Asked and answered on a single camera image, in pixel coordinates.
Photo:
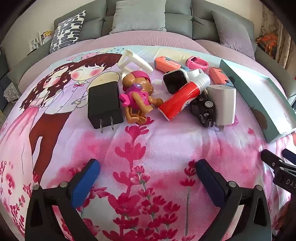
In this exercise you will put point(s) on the grey sofa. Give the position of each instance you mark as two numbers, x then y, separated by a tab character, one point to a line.
92	25

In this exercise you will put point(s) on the patterned curtain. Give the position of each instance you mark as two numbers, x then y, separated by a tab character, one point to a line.
282	30

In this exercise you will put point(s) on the brown pink toy dog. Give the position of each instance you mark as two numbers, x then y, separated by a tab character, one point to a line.
135	97

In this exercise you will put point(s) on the white smartwatch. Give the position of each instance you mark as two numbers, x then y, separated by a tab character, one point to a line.
174	81

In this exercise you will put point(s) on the black white patterned pillow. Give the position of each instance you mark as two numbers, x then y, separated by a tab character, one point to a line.
67	32

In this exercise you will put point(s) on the plain grey pillow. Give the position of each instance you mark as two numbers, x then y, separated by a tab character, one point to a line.
138	16

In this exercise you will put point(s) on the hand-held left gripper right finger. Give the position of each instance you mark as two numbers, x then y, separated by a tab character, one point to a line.
210	183

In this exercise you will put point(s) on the white wall charger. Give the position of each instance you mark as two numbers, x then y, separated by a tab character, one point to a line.
223	104

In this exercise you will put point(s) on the black toy car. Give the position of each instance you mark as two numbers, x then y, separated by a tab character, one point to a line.
204	111

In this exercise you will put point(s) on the pink sofa cover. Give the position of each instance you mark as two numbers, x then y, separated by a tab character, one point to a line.
138	39

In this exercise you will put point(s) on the printed cartoon blanket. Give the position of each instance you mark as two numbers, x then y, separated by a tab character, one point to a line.
150	148

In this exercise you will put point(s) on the orange blue toy knife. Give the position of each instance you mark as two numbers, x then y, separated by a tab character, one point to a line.
166	63
217	75

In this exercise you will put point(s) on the pink wrist band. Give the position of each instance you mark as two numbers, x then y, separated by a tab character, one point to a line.
201	62

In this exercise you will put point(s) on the red glue bottle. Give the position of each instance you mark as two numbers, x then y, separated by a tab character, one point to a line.
180	99

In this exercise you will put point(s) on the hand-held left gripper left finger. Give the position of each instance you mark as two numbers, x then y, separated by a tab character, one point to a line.
85	183

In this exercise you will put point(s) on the grey purple pillow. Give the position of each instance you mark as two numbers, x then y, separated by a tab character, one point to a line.
233	34

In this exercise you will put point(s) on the black wall charger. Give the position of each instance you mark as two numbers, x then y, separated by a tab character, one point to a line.
104	104

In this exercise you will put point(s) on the white rack with books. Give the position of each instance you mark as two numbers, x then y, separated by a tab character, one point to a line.
39	40

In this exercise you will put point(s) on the teal cardboard box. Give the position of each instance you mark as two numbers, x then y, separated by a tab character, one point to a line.
249	92

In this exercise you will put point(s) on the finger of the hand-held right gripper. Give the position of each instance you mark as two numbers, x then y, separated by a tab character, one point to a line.
275	161
290	154

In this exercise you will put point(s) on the orange bag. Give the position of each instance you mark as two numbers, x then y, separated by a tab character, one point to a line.
267	44

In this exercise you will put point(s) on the white hair claw clip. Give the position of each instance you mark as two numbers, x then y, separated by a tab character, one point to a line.
138	61

